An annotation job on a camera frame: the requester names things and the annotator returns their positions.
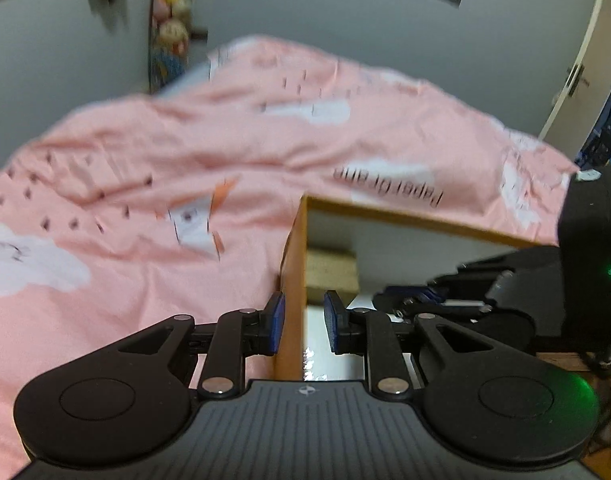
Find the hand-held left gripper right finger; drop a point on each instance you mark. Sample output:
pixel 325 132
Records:
pixel 333 322

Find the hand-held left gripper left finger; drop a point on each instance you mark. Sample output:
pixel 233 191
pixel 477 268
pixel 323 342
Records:
pixel 275 322

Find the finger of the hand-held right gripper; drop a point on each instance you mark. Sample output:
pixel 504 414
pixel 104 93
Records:
pixel 470 272
pixel 410 295

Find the tan boxy object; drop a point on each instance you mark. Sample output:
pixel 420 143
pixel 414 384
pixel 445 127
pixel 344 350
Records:
pixel 331 275

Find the pink printed blanket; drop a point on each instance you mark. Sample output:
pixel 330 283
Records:
pixel 185 160

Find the cream door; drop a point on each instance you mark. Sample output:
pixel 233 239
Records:
pixel 600 35

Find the row of hanging plush toys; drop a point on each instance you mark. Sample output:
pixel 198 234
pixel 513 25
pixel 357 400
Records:
pixel 171 20

